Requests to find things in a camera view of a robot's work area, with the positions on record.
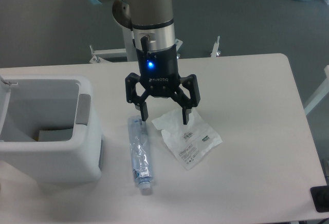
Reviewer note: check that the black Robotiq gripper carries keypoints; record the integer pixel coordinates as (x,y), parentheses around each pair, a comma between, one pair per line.
(159,77)

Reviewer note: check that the white plastic packaging bag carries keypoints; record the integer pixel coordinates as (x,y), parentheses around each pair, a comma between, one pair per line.
(189,143)

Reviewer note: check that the crushed clear plastic bottle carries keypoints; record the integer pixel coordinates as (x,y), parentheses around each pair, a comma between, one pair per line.
(140,154)

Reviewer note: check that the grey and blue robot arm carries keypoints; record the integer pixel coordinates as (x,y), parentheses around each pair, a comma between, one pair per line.
(151,26)

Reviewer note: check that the white trash can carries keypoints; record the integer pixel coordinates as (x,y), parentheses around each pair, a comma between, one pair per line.
(49,127)

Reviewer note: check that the black device at table edge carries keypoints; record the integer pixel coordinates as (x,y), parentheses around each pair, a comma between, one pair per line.
(320,198)

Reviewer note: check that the white frame post right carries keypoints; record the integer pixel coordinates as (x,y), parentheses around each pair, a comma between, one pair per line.
(317,95)

